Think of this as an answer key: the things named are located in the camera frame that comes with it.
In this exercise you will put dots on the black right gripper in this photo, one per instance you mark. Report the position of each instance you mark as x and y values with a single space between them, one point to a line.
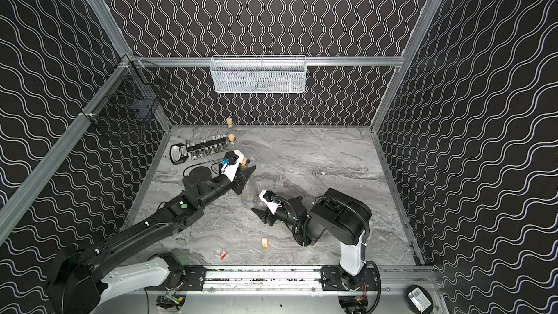
264 216

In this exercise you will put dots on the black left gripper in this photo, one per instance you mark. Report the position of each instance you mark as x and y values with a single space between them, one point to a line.
237 181

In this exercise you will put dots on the tall clear corked bottle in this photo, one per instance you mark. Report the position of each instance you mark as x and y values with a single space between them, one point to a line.
249 195

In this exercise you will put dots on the clear bottle with orange label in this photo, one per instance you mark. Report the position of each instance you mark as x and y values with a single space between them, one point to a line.
233 143

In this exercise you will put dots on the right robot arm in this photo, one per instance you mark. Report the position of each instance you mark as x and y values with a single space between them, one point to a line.
345 218

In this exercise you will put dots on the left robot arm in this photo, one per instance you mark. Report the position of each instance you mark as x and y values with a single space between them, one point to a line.
75 283

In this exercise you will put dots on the black round device with label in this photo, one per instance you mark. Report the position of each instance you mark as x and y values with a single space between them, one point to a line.
419 300

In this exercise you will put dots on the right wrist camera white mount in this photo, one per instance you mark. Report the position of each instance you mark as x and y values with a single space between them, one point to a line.
269 199

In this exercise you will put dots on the white wire mesh basket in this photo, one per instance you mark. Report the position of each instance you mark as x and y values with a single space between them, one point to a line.
255 74

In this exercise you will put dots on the metal base rail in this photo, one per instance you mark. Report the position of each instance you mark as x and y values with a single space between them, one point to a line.
291 280

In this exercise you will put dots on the black wire basket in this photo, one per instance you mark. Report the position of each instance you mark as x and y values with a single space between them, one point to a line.
128 110

